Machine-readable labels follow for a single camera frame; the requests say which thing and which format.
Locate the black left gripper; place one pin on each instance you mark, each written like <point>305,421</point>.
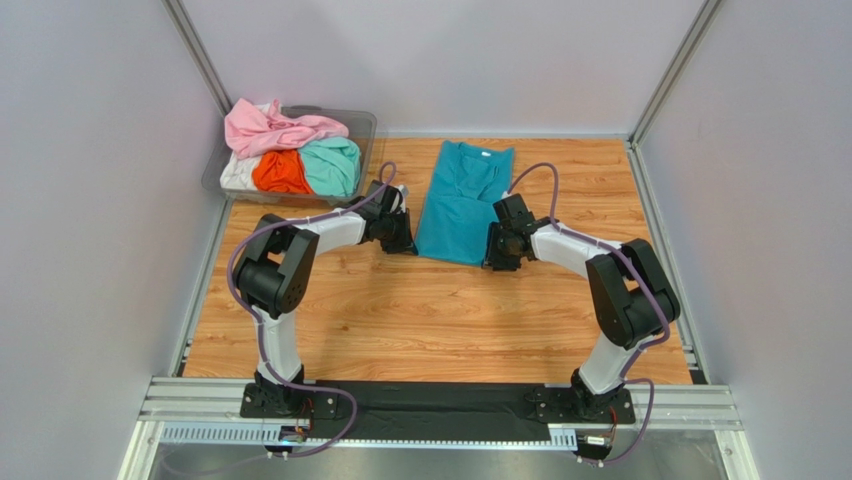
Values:
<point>406,244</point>

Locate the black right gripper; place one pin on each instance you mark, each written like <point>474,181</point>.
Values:
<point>502,249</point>

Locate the teal t shirt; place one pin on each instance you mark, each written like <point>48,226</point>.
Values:
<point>458,207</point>

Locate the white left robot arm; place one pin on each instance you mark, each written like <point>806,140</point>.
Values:
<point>270,278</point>

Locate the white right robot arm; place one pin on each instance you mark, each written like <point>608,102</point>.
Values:
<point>633,300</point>

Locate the mint green t shirt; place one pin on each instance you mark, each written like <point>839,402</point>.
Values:
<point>332,166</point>

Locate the clear plastic storage bin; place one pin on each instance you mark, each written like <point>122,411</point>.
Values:
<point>362,129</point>

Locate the orange t shirt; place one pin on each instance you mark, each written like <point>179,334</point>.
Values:
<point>282,172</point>

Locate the white t shirt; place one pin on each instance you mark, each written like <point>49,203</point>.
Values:
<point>238,173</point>

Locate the pink t shirt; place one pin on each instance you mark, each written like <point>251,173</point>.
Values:
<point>251,130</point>

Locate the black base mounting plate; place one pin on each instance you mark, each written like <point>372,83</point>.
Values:
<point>431,411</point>

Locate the small electronics board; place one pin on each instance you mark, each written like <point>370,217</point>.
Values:
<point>292,434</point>

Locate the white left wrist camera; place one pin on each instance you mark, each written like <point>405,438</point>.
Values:
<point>399,194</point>

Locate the aluminium frame rail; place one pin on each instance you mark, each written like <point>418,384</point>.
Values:
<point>673,72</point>

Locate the left aluminium corner post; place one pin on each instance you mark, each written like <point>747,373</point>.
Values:
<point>191,39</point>

